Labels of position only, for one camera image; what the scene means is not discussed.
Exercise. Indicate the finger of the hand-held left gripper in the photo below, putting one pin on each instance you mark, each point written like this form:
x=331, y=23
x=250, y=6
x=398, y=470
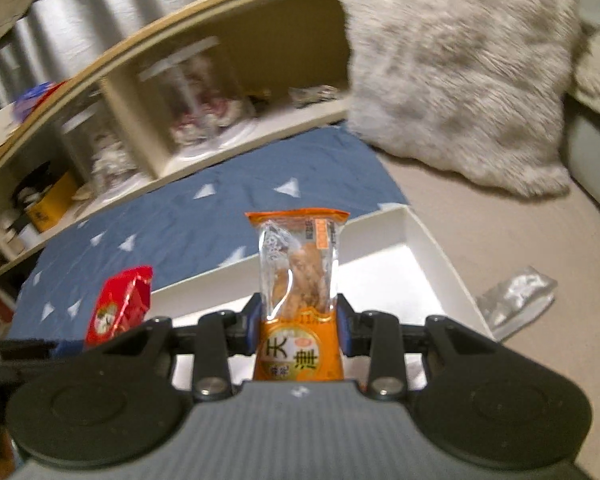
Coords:
x=67, y=350

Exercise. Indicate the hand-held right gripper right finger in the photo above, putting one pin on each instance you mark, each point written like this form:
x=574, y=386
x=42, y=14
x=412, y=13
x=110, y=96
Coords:
x=344, y=327

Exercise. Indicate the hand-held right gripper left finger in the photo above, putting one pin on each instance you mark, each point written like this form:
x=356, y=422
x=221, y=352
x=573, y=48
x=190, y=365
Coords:
x=252, y=327

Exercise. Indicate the orange twisted dough snack packet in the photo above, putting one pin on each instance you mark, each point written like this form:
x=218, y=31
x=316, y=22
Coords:
x=295, y=355

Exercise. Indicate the white cardboard box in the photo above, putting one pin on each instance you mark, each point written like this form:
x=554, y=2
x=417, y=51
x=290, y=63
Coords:
x=380, y=270

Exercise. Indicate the red twisted dough snack packet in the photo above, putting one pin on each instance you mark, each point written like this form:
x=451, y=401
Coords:
x=120, y=305

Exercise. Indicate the blue quilt white triangles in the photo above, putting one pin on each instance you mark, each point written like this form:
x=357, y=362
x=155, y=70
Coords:
x=180, y=225

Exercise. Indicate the yellow box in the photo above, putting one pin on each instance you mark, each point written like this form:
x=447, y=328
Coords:
x=52, y=205

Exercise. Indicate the silver foil wrapper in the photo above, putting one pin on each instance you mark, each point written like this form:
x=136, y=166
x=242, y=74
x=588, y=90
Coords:
x=517, y=295

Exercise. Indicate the clear display case white doll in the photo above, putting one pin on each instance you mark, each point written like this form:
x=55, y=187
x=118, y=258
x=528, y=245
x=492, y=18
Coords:
x=105, y=155

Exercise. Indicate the small pale ornament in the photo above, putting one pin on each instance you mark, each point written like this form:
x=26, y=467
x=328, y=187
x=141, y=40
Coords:
x=315, y=95

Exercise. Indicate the clear display case pink doll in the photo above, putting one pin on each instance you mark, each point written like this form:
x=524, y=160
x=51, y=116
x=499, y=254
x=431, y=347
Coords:
x=200, y=95

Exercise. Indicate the blue and red packet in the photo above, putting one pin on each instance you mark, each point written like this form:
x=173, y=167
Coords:
x=35, y=97

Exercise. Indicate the cream wooden shelf unit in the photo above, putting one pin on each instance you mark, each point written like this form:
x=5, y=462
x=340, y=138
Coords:
x=130, y=95

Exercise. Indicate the grey fluffy pillow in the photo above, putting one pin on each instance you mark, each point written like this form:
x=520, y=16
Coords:
x=455, y=85

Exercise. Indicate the pale green cushion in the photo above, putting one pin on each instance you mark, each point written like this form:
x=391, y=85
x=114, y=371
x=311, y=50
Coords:
x=595, y=160

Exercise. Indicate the grey curtain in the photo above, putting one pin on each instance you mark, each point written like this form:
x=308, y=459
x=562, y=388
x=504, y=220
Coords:
x=105, y=0

